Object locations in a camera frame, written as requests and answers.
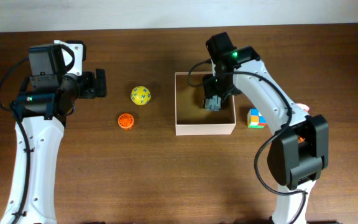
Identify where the grey and yellow toy truck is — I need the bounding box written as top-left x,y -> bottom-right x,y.
204,95 -> 221,111

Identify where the multicoloured puzzle cube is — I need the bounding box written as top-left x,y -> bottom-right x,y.
247,108 -> 267,129

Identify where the orange ribbed round toy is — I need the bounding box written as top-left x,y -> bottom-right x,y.
117,113 -> 134,130

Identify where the yellow ball with blue letters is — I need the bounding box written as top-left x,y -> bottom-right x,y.
131,86 -> 151,106

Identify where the white duck toy pink hat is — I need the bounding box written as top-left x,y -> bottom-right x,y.
296,103 -> 310,112

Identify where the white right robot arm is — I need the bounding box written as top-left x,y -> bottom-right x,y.
203,32 -> 329,223

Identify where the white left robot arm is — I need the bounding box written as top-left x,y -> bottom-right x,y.
1,40 -> 107,223

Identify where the pink cardboard box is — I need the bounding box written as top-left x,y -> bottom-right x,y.
175,72 -> 237,136

